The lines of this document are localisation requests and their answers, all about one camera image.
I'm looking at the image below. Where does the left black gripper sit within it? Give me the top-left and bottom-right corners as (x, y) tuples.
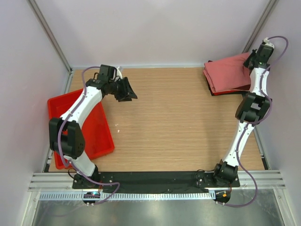
(108, 77), (137, 102)

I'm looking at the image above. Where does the pink t shirt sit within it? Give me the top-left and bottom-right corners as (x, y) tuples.
(203, 53), (251, 93)

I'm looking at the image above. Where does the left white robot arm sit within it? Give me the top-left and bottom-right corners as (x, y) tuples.
(49, 65), (137, 188)

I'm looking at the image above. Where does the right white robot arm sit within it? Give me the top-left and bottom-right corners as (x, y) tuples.
(212, 40), (275, 186)

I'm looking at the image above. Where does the dark red folded shirt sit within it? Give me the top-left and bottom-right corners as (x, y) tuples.
(233, 85), (250, 91)

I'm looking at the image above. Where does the red plastic tray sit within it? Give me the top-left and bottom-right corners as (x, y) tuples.
(48, 87), (115, 160)

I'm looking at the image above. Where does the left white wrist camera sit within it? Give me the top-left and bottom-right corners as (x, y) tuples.
(113, 66), (123, 81)

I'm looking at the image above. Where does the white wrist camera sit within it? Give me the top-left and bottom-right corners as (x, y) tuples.
(262, 38), (275, 48)
(113, 66), (123, 81)

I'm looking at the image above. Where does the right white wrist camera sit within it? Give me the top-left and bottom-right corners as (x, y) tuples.
(262, 38), (275, 48)

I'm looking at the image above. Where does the right aluminium frame post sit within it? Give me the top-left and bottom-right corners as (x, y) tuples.
(241, 0), (279, 53)

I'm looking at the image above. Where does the aluminium frame post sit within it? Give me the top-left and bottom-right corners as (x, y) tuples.
(27, 0), (72, 74)
(241, 0), (279, 53)

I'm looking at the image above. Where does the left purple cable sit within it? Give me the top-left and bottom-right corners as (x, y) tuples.
(57, 66), (120, 204)

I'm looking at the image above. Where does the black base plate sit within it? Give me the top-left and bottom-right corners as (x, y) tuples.
(72, 170), (240, 195)

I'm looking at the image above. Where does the left aluminium frame post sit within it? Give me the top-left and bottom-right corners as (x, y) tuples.
(27, 0), (72, 74)

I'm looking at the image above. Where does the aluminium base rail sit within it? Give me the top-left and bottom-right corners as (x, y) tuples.
(28, 170), (285, 192)

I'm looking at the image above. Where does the slotted cable duct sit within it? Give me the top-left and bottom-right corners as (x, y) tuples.
(40, 191), (215, 202)

